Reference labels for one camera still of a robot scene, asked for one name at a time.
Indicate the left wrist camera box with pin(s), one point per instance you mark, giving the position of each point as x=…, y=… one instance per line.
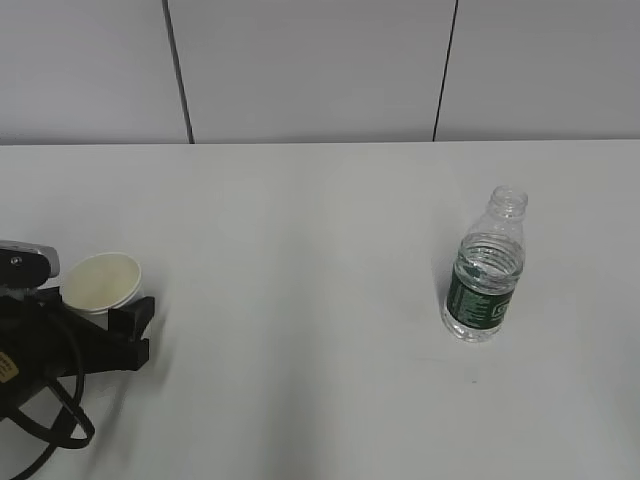
x=27, y=266

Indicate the white paper cup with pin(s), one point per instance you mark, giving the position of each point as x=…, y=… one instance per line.
x=102, y=282

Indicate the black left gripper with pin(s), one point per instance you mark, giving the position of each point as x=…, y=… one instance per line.
x=43, y=340

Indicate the clear water bottle green label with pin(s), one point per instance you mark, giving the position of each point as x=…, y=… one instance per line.
x=488, y=265

